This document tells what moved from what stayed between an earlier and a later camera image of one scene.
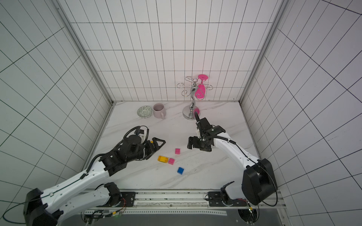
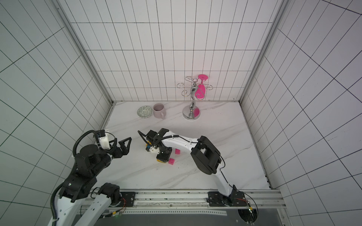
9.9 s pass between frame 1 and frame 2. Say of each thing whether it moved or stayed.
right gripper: moved
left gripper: moved
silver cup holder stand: stayed
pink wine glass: stayed
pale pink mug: stayed
